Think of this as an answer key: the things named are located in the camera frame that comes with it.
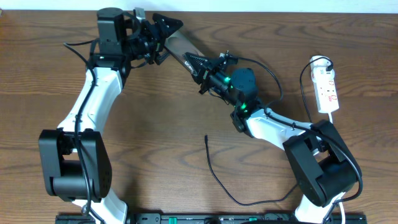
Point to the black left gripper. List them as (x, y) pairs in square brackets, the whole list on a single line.
[(157, 44)]

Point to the white USB charger adapter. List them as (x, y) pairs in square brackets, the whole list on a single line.
[(319, 61)]

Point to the white power strip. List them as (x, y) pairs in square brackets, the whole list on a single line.
[(325, 90)]

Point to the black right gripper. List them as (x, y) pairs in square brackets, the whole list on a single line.
[(204, 68)]

